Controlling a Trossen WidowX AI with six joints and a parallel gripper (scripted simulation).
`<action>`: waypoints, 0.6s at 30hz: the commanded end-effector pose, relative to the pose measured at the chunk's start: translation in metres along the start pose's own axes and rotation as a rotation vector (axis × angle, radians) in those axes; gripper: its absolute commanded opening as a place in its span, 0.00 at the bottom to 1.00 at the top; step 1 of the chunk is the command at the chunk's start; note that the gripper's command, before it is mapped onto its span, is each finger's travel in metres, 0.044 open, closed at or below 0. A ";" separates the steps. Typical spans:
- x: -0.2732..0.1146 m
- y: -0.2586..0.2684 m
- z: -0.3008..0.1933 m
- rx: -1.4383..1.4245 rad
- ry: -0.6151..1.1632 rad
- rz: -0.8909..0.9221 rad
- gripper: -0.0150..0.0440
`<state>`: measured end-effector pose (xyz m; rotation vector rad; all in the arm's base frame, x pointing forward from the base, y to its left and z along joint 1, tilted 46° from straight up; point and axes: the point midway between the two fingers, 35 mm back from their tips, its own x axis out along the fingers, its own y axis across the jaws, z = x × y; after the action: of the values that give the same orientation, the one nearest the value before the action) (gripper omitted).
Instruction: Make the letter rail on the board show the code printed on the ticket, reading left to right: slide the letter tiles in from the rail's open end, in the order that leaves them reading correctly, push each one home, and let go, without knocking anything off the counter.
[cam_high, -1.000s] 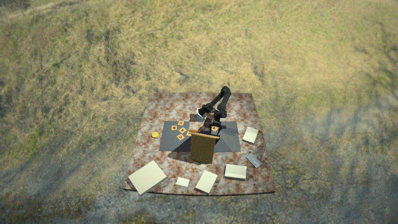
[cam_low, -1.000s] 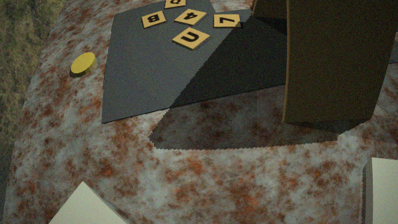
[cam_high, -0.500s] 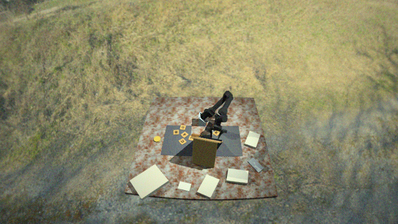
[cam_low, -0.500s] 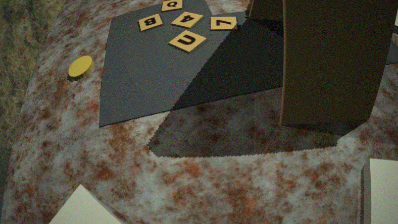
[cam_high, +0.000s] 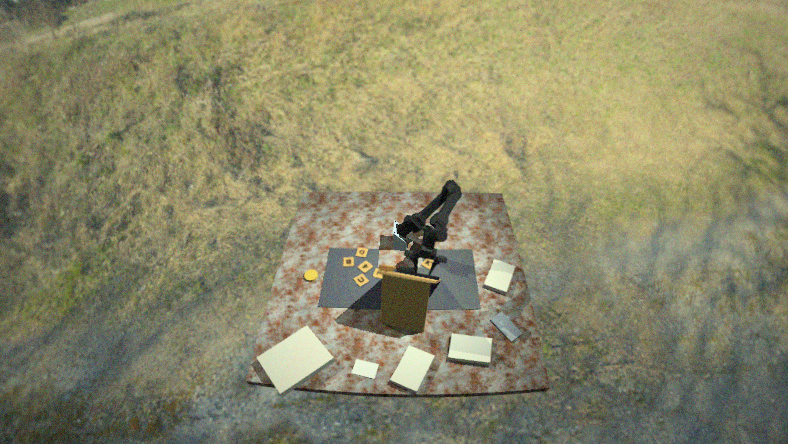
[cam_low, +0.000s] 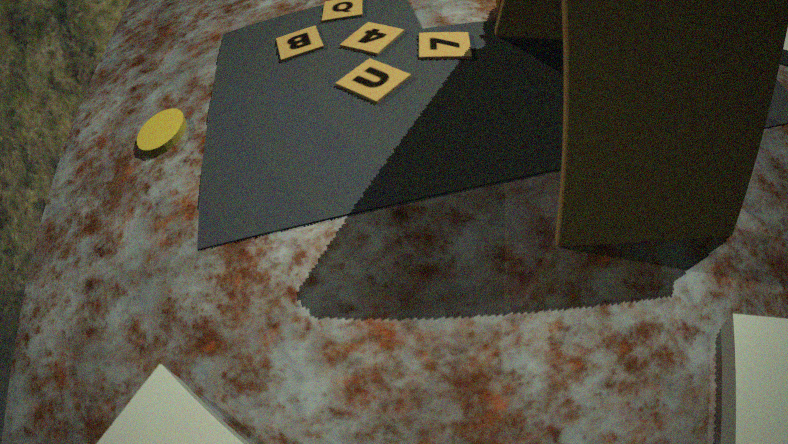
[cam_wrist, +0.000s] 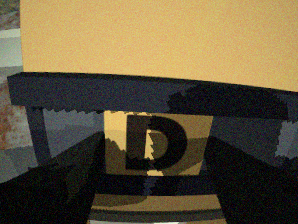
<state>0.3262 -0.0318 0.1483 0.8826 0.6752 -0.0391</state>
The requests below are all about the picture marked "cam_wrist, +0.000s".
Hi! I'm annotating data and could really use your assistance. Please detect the tan tile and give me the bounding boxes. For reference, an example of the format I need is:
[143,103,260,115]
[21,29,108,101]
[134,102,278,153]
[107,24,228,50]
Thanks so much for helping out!
[104,111,213,176]

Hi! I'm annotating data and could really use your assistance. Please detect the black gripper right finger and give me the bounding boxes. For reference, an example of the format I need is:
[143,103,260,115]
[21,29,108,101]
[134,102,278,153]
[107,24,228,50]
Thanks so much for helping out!
[204,136,298,224]

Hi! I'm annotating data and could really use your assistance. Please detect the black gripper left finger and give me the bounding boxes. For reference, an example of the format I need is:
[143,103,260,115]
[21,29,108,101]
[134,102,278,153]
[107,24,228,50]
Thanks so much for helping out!
[0,132,105,224]

